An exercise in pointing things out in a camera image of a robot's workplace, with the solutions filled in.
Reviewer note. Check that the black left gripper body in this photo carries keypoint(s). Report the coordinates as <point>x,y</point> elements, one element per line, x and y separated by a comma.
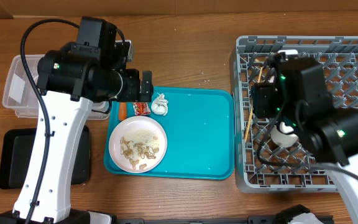
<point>130,89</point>

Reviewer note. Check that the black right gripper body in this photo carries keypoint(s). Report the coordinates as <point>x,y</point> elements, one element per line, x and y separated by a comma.
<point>267,103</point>

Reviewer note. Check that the orange carrot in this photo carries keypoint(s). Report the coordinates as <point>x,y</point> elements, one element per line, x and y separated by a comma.
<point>122,114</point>

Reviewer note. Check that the red snack wrapper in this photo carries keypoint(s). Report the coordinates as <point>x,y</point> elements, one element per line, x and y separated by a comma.
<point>141,109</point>

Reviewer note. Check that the wooden chopstick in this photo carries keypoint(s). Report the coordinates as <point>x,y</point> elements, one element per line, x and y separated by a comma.
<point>251,110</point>

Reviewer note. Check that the white cup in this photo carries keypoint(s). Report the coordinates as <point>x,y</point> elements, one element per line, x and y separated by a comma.
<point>283,136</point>

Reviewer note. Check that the pink plate with food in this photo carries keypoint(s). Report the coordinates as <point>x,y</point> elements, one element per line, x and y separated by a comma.
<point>137,145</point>

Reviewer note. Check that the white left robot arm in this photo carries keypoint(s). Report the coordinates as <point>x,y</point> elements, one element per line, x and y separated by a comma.
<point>70,81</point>

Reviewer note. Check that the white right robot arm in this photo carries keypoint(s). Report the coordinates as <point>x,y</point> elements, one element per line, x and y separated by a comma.
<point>296,95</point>

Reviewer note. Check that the grey dishwasher rack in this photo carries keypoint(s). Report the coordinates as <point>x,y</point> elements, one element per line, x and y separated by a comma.
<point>339,57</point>

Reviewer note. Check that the crumpled white tissue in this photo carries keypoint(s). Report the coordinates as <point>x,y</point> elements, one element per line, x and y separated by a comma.
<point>160,105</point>

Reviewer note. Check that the teal plastic tray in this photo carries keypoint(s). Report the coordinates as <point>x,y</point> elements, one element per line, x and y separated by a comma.
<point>200,134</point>

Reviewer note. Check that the clear plastic bin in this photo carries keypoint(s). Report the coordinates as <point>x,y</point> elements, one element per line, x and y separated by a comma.
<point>20,97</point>

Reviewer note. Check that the black tray bin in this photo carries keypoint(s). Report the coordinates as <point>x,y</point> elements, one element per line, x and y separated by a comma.
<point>17,150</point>

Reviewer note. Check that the black rail at table edge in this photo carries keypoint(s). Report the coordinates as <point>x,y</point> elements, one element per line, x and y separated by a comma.
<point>297,214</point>

